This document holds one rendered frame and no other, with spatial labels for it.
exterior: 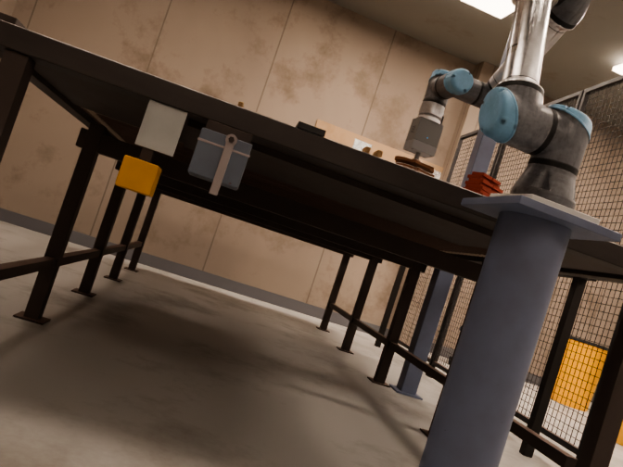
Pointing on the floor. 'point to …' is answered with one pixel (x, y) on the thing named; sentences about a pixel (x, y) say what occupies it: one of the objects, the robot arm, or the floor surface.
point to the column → (502, 328)
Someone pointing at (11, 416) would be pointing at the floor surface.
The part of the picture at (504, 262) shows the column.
